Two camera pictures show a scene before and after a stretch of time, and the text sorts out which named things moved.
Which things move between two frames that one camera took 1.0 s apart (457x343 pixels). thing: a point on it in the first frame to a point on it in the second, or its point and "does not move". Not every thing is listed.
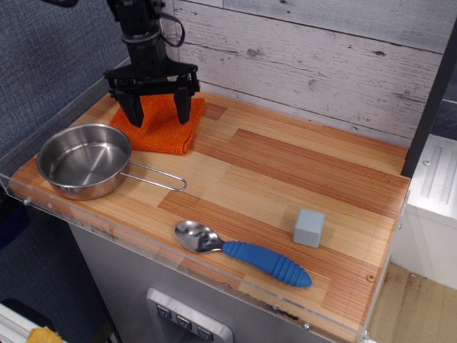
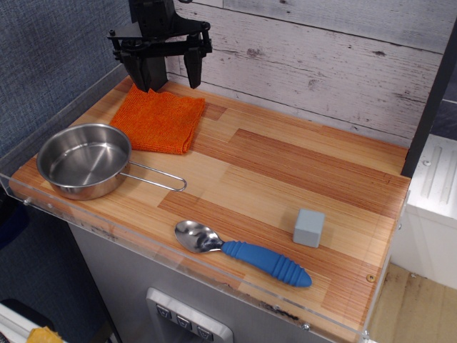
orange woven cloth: x=161 y=130 does not move
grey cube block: x=308 y=227 does not move
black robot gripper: x=148 y=70 to x=159 y=32
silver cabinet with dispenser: x=146 y=299 does not move
